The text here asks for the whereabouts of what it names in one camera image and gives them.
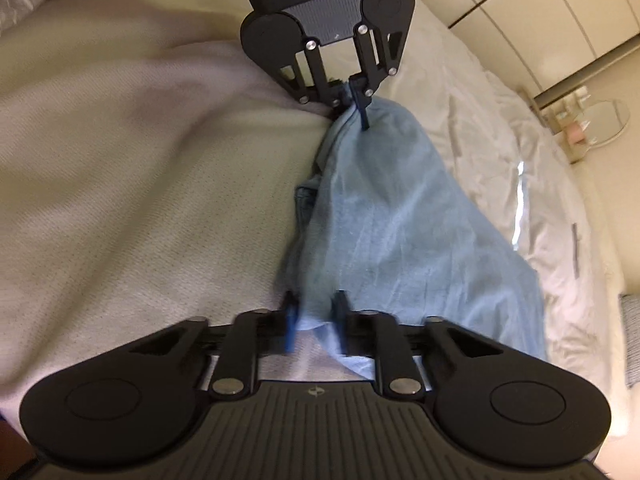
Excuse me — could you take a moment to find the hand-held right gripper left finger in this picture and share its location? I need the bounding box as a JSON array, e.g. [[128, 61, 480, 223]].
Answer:
[[130, 291, 301, 402]]

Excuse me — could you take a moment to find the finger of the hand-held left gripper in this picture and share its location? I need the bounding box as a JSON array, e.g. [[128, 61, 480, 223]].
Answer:
[[272, 37, 349, 121], [349, 22, 405, 131]]

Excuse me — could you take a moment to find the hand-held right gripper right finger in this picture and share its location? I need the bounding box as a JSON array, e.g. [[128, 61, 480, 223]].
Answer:
[[332, 290, 505, 402]]

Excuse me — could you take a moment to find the light blue printed t-shirt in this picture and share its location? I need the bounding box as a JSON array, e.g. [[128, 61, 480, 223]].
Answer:
[[275, 80, 548, 378]]

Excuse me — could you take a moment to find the white bed sheet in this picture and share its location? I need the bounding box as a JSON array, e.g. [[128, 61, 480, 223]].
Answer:
[[370, 0, 631, 436]]

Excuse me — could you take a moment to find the small wooden side table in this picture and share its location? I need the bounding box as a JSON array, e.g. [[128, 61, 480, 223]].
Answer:
[[520, 87, 588, 162]]

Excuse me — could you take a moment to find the cream knit blanket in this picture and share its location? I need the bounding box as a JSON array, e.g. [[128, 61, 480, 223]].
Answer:
[[0, 0, 341, 411]]

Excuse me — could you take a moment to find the white wardrobe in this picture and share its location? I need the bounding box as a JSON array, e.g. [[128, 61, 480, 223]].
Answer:
[[425, 0, 640, 93]]

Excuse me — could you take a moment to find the round mirror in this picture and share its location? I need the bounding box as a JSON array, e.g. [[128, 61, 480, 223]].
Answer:
[[575, 99, 631, 150]]

